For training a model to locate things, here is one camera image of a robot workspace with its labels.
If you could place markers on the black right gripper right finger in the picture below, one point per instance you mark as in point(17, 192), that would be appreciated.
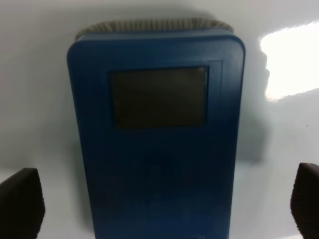
point(305, 200)

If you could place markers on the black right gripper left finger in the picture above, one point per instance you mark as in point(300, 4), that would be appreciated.
point(22, 206)

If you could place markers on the blue board eraser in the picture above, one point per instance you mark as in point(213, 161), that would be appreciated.
point(157, 104)

